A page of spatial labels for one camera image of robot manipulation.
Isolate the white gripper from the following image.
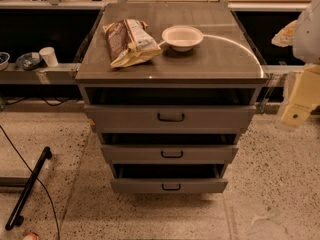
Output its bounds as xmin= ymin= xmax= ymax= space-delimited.
xmin=280 ymin=64 xmax=320 ymax=128

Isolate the grey bottom drawer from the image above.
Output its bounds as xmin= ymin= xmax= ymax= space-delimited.
xmin=111 ymin=164 xmax=228 ymax=194

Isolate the grey drawer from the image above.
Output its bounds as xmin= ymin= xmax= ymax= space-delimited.
xmin=85 ymin=105 xmax=255 ymax=134
xmin=111 ymin=164 xmax=228 ymax=194
xmin=101 ymin=145 xmax=238 ymax=164

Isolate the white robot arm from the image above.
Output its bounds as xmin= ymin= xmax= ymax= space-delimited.
xmin=279 ymin=0 xmax=320 ymax=127

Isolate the grey drawer cabinet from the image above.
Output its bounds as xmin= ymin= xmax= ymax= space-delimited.
xmin=74 ymin=1 xmax=270 ymax=196

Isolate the grey middle drawer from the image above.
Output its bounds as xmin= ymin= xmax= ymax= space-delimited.
xmin=101 ymin=145 xmax=238 ymax=164

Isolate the grey top drawer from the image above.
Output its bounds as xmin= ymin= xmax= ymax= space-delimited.
xmin=85 ymin=105 xmax=255 ymax=134

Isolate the white paper bowl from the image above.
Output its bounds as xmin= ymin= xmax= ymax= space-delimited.
xmin=162 ymin=25 xmax=203 ymax=52

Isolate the brown chip bag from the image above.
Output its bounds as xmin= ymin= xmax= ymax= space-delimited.
xmin=103 ymin=19 xmax=162 ymax=68

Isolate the white paper cup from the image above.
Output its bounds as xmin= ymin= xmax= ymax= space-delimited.
xmin=39 ymin=47 xmax=58 ymax=67

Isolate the dark blue bowl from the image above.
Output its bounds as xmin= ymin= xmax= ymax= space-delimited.
xmin=16 ymin=52 xmax=43 ymax=71

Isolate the blue white bowl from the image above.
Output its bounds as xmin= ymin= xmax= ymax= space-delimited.
xmin=0 ymin=52 xmax=10 ymax=71

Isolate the red white object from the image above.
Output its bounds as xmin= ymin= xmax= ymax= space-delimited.
xmin=22 ymin=232 xmax=39 ymax=240

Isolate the black metal bar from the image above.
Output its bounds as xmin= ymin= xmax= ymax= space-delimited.
xmin=5 ymin=147 xmax=52 ymax=230

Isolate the grey metal shelf rail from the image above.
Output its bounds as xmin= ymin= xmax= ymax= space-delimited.
xmin=0 ymin=63 xmax=80 ymax=85

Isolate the black floor cable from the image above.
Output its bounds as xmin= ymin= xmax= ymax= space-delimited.
xmin=0 ymin=125 xmax=61 ymax=240

